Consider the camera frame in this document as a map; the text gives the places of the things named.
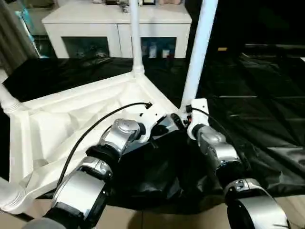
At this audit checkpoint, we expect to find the black mat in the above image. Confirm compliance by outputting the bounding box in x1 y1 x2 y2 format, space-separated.
0 43 305 209

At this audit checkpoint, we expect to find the white plastic table top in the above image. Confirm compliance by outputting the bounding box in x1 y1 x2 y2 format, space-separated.
0 71 183 215

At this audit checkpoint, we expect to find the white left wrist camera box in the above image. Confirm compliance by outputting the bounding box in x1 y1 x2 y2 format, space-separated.
138 104 168 140

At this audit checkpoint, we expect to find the grey curtain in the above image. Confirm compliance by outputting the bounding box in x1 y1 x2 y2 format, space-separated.
0 0 41 72

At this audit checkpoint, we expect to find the white cabinet with glass doors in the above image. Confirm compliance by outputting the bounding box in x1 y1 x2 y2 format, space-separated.
42 0 193 59

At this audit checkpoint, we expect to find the light blue plastic item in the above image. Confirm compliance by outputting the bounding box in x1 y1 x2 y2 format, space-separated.
15 7 43 57

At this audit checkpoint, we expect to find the white plastic table leg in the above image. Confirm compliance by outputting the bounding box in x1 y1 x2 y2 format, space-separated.
0 82 23 113
180 0 219 109
128 0 145 76
0 177 25 211

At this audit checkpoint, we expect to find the dark tangled small object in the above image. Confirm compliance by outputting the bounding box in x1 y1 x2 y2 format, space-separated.
118 0 132 13

